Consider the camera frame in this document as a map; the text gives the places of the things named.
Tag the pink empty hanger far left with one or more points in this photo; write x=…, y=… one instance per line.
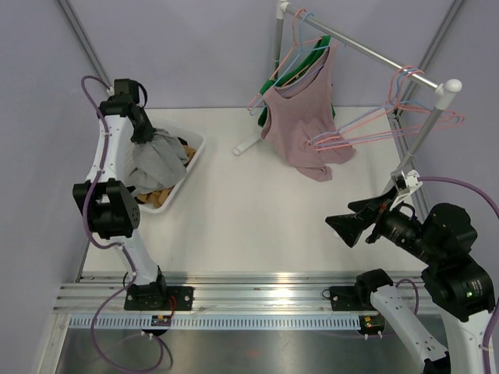
x=277, y=59

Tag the blue hanger of green top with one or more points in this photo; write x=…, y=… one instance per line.
x=299, y=50

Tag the white cable duct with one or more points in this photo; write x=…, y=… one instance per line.
x=209, y=322

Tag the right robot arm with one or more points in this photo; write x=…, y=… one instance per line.
x=460, y=288

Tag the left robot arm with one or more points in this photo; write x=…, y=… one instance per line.
x=111, y=215

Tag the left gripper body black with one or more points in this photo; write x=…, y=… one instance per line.
x=143, y=129

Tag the green tank top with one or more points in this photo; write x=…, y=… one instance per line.
x=301, y=69

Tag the brown tank top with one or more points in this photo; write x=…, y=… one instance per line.
x=157, y=199

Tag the clothes rack metal white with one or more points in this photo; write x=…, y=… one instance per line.
x=400, y=30

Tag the pink hanger of grey top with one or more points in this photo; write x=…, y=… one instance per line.
x=350, y=134

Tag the grey tank top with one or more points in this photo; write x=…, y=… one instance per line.
x=157, y=164

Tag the white plastic basket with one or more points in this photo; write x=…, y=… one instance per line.
x=196, y=141

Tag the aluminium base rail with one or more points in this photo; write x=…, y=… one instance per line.
x=214, y=293

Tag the pink tank top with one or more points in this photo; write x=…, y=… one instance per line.
x=299, y=112

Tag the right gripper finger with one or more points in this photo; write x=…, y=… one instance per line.
x=367, y=207
x=349, y=227

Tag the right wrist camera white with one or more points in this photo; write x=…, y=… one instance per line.
x=404, y=185

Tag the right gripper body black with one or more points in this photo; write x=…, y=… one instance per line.
x=376, y=229

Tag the black tank top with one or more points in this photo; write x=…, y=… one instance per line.
x=182, y=141

